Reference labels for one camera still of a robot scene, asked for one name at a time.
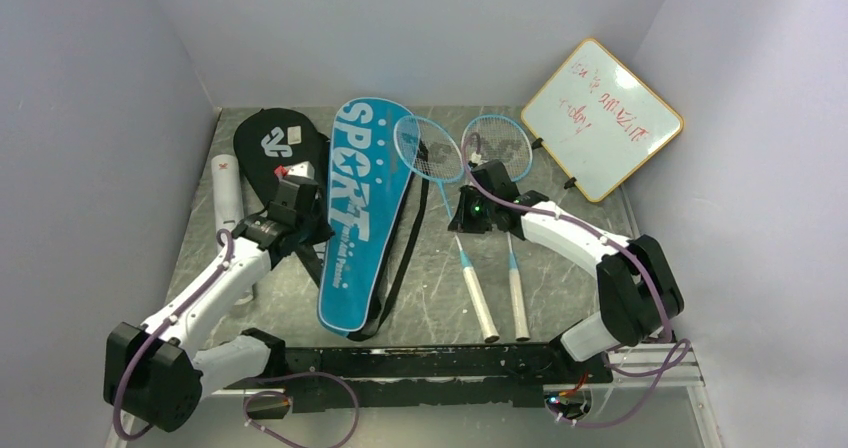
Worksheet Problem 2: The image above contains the blue white badminton racket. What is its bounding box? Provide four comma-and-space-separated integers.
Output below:
461, 114, 533, 342

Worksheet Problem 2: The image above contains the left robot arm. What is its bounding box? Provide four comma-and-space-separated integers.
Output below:
103, 162, 333, 441

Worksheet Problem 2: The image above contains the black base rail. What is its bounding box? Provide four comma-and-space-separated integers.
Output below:
240, 342, 613, 413

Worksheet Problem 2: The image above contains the black racket cover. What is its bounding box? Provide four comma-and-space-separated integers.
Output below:
232, 108, 330, 282

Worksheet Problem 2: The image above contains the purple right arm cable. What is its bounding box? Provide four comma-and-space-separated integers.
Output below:
461, 133, 692, 429

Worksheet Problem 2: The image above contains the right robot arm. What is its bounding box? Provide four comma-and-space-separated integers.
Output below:
465, 160, 684, 383

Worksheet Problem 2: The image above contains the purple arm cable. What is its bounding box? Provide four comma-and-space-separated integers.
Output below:
461, 133, 692, 429
111, 228, 360, 448

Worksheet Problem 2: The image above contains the white dry erase board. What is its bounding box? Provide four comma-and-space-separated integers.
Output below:
521, 38, 684, 202

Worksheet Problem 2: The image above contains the white shuttlecock tube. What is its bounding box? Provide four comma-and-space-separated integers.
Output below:
210, 154, 256, 307

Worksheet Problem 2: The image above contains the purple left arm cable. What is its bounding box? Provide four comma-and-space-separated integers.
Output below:
111, 228, 360, 448

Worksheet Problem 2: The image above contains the blue racket cover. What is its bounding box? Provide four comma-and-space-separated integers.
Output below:
317, 97, 428, 343

